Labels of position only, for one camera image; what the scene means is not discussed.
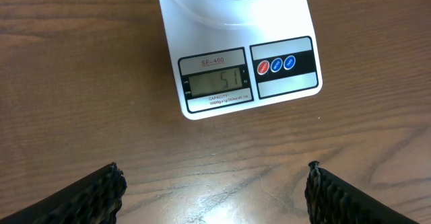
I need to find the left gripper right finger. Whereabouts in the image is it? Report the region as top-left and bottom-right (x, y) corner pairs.
(304, 161), (418, 224)

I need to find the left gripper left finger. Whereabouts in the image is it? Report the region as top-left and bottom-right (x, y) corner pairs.
(1, 162), (127, 224)

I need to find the white digital kitchen scale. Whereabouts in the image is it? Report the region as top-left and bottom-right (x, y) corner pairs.
(159, 0), (323, 120)

